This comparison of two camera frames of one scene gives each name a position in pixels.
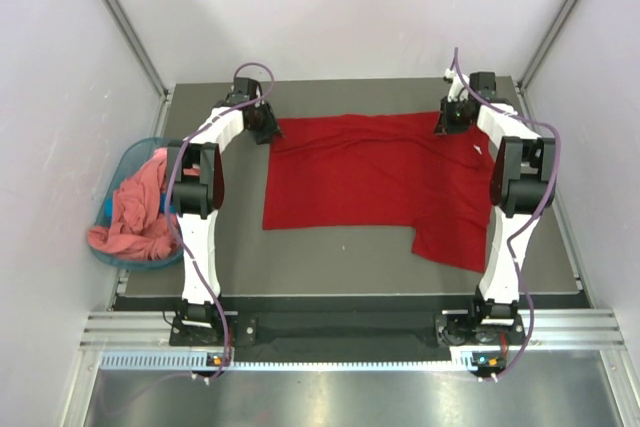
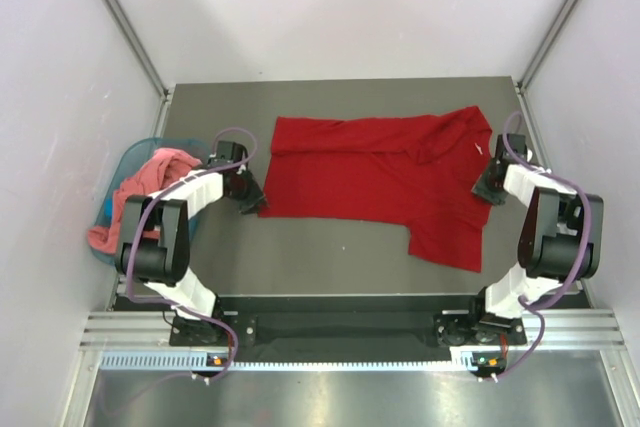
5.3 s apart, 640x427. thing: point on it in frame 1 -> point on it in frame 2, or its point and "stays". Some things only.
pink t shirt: x=137 y=229 stays
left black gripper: x=264 y=135 -> x=255 y=196
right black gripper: x=443 y=127 -> x=481 y=189
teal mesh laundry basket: x=131 y=160 stays
